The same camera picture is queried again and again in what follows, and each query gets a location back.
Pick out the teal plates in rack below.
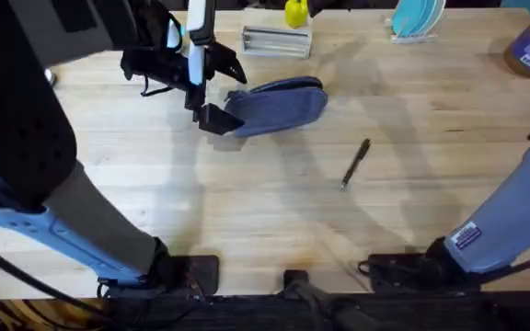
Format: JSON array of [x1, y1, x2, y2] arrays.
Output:
[[389, 0, 448, 46]]

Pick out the left wrist upright plate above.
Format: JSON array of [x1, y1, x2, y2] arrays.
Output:
[[185, 0, 218, 88]]

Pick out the blue soft zip bag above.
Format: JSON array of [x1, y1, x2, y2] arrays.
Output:
[[223, 75, 330, 139]]

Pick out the grey metal box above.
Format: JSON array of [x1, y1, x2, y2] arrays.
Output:
[[240, 24, 314, 61]]

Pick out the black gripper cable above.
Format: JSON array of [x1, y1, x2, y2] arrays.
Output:
[[139, 74, 175, 98]]

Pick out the black pen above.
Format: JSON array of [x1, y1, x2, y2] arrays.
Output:
[[339, 138, 373, 192]]

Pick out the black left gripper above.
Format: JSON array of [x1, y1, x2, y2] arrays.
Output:
[[120, 40, 248, 137]]

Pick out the black rail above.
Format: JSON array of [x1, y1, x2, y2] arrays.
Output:
[[94, 269, 530, 331]]

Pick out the yellow plastic object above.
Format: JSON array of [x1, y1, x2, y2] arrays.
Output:
[[283, 0, 310, 29]]

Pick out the teal box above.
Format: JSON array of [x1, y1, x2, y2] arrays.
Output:
[[499, 0, 530, 18]]

